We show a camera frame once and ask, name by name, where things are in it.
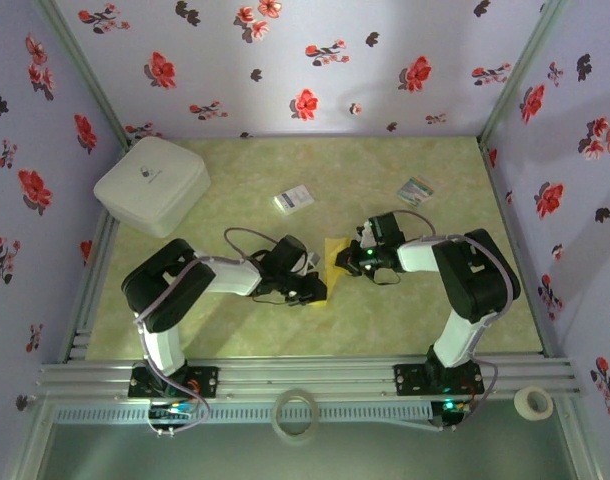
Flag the white tape roll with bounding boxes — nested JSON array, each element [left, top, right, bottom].
[[513, 385, 555, 421]]

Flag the aluminium side rail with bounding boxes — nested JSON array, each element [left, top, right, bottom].
[[59, 207, 121, 364]]

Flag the yellow cloth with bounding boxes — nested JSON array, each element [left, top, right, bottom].
[[323, 234, 356, 307]]

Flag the small white blue box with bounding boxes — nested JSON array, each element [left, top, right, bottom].
[[272, 184, 316, 217]]

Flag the aluminium rail beam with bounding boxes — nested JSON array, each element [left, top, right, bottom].
[[34, 354, 584, 401]]

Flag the white plastic lidded container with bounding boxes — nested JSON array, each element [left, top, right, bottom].
[[93, 136, 211, 240]]

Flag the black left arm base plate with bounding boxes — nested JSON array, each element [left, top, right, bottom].
[[128, 364, 221, 400]]

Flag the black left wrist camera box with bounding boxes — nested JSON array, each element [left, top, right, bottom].
[[272, 234, 322, 275]]

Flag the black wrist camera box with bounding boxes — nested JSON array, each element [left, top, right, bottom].
[[367, 212, 405, 249], [272, 234, 322, 275]]

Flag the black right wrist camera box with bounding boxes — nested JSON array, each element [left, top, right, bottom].
[[367, 212, 405, 249]]

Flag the aluminium frame post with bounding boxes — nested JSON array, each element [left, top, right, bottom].
[[32, 0, 131, 149], [477, 0, 569, 144]]

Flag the lilac right arm cable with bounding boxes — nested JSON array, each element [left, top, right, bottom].
[[394, 209, 514, 431]]

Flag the clear tape roll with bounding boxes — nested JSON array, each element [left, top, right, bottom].
[[271, 388, 321, 446]]

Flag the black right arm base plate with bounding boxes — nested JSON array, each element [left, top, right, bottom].
[[393, 362, 486, 396]]

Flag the teal orange medical packet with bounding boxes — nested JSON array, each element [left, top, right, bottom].
[[396, 174, 435, 207]]

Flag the slotted grey cable duct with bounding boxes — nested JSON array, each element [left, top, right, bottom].
[[52, 402, 434, 426]]

